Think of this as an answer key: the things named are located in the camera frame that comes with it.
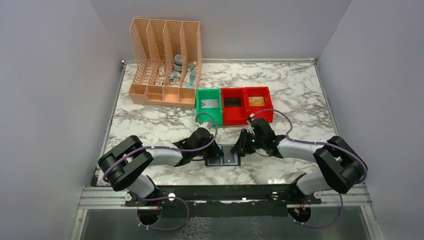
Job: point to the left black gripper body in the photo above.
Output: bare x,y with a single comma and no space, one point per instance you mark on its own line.
209,151

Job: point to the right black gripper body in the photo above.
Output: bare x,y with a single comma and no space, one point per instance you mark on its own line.
259,142

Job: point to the black card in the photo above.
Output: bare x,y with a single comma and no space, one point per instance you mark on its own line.
232,102
228,159
214,162

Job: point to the black leather card holder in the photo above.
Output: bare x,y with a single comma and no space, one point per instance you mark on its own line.
219,157

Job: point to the green plastic bin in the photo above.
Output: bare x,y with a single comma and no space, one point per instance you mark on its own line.
216,113

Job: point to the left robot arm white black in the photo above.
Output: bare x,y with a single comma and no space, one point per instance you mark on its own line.
123,165

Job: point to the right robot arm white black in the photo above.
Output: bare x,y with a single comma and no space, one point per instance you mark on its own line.
340,168

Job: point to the silver card in green bin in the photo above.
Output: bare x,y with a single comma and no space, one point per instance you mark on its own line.
209,103

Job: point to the gold card in red bin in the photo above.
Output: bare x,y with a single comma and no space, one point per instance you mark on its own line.
256,101

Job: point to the black card in red bin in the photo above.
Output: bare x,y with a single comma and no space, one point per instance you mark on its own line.
232,102

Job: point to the blue packaged item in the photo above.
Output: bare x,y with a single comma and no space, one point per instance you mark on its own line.
190,77

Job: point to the round grey tin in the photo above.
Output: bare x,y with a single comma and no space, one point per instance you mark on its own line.
178,63

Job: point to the peach plastic file organizer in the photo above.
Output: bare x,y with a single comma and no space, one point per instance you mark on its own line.
155,43

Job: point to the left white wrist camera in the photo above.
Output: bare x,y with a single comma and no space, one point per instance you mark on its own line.
207,125

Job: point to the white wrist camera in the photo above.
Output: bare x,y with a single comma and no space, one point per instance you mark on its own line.
250,129
207,125

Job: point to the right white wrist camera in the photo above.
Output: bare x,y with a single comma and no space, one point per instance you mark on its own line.
250,129

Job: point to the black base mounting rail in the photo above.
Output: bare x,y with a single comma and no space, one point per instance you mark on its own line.
222,201

